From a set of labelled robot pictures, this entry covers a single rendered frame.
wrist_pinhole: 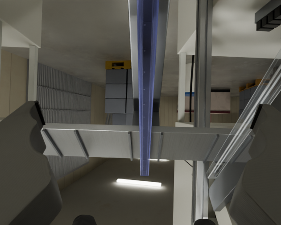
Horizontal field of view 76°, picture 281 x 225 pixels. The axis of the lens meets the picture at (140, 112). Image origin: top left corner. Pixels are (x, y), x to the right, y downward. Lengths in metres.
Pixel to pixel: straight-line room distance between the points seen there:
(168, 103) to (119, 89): 6.24
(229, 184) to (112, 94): 2.97
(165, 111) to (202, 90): 8.76
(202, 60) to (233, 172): 0.34
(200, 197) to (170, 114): 8.75
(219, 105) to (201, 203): 6.35
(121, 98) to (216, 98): 4.35
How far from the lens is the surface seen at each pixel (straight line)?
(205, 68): 0.63
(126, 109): 3.24
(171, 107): 9.34
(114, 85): 3.35
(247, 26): 0.86
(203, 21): 0.67
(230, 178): 0.52
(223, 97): 6.98
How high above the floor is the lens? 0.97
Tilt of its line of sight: 1 degrees down
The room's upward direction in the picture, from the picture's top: 178 degrees counter-clockwise
